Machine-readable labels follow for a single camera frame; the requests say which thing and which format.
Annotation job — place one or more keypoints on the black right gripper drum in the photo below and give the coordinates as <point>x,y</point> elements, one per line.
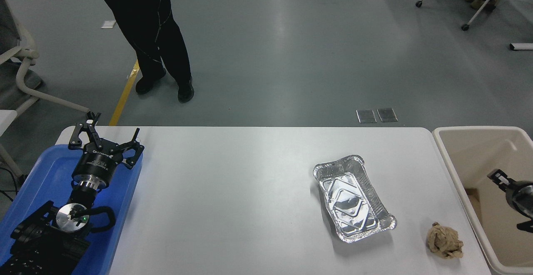
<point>520,200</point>

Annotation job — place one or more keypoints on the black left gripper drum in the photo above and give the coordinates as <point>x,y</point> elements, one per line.
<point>98,164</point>

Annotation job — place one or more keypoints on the large pale plastic bin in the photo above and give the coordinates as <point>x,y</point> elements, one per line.
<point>470,150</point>

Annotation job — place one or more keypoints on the blue plastic tray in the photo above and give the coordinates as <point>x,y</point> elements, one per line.
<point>41,171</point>

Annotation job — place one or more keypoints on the crumpled tan paper ball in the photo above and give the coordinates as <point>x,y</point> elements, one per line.
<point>444,241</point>

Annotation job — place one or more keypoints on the grey white office chair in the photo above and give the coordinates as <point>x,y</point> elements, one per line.
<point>31,53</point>

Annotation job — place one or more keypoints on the metal floor plate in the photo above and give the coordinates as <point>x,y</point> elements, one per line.
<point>366,116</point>
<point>387,115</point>

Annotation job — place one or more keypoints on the silver foil tray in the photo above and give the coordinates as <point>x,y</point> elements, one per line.
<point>354,208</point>

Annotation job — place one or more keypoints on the white wheeled chair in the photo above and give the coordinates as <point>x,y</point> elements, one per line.
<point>483,8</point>

